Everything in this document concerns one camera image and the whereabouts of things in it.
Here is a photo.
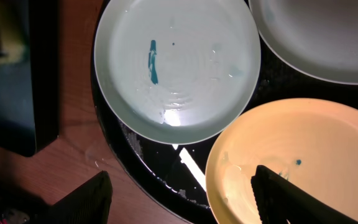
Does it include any light blue plate with stain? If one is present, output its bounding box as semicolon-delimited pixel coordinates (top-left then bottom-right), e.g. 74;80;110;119
93;0;261;144

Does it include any white plate with stain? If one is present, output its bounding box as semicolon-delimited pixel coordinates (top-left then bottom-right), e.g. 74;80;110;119
249;0;358;85

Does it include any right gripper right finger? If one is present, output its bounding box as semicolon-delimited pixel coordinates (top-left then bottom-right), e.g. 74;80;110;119
250;165;357;224

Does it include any yellow plate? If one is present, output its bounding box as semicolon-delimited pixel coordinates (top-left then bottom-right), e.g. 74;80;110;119
206;98;358;223

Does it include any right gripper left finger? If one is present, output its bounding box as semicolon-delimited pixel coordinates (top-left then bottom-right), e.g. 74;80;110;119
40;171;112;224

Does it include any black rectangular water tray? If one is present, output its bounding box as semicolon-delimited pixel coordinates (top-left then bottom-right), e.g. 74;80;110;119
0;1;60;157

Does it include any black round tray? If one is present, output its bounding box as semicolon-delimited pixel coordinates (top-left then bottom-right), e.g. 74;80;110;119
92;1;358;223

